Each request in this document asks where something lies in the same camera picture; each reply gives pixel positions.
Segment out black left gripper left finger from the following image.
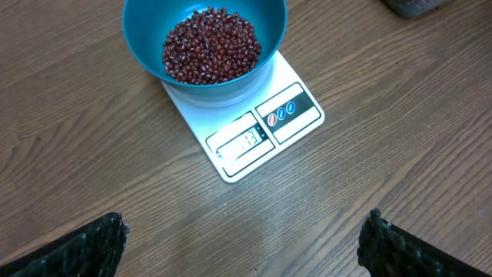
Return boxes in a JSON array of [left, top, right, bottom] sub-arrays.
[[1, 212, 130, 277]]

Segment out white digital kitchen scale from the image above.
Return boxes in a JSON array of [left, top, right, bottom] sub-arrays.
[[164, 52, 325, 183]]

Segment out red beans in bowl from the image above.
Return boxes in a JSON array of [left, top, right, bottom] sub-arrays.
[[162, 6, 262, 85]]

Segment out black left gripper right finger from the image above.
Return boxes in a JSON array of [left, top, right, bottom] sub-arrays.
[[357, 209, 488, 277]]

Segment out blue metal bowl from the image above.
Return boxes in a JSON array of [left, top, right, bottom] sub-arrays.
[[122, 0, 288, 97]]

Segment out clear plastic container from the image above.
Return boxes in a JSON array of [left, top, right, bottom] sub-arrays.
[[382, 0, 449, 18]]

